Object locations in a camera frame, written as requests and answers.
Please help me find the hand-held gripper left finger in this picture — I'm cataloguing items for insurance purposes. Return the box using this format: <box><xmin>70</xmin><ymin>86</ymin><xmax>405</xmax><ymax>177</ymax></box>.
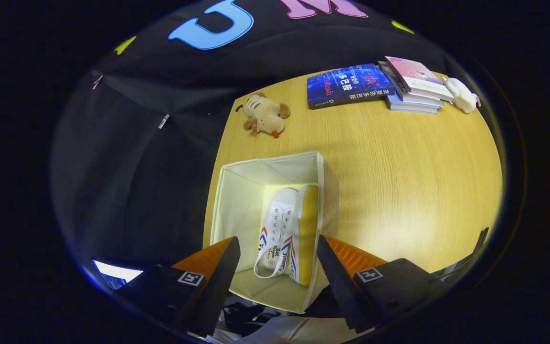
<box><xmin>116</xmin><ymin>236</ymin><xmax>241</xmax><ymax>337</ymax></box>

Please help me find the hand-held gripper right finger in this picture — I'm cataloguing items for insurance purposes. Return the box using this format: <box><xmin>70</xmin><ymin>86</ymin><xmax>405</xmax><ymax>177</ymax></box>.
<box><xmin>317</xmin><ymin>234</ymin><xmax>441</xmax><ymax>334</ymax></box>

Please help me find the white canvas shoe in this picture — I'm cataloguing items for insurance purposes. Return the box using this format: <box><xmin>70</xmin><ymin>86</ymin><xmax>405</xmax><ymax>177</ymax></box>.
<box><xmin>254</xmin><ymin>187</ymin><xmax>299</xmax><ymax>279</ymax></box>
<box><xmin>289</xmin><ymin>183</ymin><xmax>320</xmax><ymax>288</ymax></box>

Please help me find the cream fabric storage box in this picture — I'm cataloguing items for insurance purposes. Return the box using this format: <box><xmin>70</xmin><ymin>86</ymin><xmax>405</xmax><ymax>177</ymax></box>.
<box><xmin>210</xmin><ymin>151</ymin><xmax>340</xmax><ymax>314</ymax></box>

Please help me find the lit laptop screen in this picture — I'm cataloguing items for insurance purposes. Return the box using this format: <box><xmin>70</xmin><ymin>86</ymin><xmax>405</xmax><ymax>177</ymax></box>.
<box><xmin>92</xmin><ymin>259</ymin><xmax>143</xmax><ymax>291</ymax></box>

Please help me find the black backdrop cloth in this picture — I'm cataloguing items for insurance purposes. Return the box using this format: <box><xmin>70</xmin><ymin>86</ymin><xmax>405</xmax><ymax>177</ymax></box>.
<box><xmin>50</xmin><ymin>0</ymin><xmax>447</xmax><ymax>287</ymax></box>

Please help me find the beige plush toy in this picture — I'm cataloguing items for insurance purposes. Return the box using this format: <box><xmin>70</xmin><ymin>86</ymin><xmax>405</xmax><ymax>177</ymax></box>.
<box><xmin>235</xmin><ymin>93</ymin><xmax>291</xmax><ymax>139</ymax></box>

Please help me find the pale blue book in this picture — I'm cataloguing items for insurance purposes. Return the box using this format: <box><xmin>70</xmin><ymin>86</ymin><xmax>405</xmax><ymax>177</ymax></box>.
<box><xmin>385</xmin><ymin>93</ymin><xmax>441</xmax><ymax>115</ymax></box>

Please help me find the blue cover book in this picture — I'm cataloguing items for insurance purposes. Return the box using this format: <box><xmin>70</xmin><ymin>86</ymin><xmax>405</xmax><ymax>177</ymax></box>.
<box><xmin>307</xmin><ymin>64</ymin><xmax>395</xmax><ymax>110</ymax></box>

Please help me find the pink cover book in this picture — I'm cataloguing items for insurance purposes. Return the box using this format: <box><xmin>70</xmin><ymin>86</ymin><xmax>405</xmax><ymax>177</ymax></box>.
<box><xmin>385</xmin><ymin>56</ymin><xmax>455</xmax><ymax>104</ymax></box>

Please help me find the white plush toy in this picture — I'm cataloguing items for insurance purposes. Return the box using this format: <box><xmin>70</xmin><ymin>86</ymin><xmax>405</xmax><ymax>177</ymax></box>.
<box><xmin>442</xmin><ymin>76</ymin><xmax>481</xmax><ymax>114</ymax></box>

